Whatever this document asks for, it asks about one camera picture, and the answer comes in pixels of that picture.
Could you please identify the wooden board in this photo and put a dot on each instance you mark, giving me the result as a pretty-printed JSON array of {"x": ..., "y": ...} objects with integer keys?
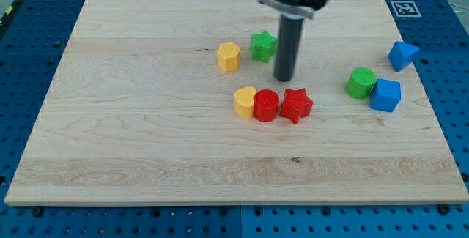
[{"x": 139, "y": 114}]

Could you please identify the red star block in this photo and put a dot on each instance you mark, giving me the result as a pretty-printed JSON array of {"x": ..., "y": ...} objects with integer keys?
[{"x": 296, "y": 105}]

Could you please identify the white fiducial marker tag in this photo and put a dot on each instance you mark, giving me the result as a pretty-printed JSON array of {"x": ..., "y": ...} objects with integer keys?
[{"x": 405, "y": 9}]

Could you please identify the red cylinder block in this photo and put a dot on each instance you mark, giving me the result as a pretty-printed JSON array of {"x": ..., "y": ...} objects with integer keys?
[{"x": 266, "y": 104}]

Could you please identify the yellow heart block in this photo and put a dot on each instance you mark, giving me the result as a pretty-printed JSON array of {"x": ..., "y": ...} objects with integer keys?
[{"x": 244, "y": 102}]

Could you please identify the green star block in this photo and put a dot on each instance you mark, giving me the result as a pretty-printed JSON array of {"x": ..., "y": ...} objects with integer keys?
[{"x": 263, "y": 46}]

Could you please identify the blue cube block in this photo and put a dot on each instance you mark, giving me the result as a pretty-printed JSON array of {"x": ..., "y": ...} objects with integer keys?
[{"x": 385, "y": 95}]

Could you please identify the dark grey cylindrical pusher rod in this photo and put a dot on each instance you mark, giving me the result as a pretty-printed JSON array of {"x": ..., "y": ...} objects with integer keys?
[{"x": 289, "y": 34}]

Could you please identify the yellow hexagon block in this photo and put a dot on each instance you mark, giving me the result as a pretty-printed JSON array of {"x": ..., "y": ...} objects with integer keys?
[{"x": 228, "y": 56}]

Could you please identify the green cylinder block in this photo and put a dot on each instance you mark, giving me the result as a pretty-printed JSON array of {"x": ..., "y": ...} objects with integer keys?
[{"x": 360, "y": 83}]

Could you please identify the blue triangle block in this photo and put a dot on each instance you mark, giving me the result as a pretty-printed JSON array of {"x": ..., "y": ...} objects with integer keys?
[{"x": 402, "y": 55}]

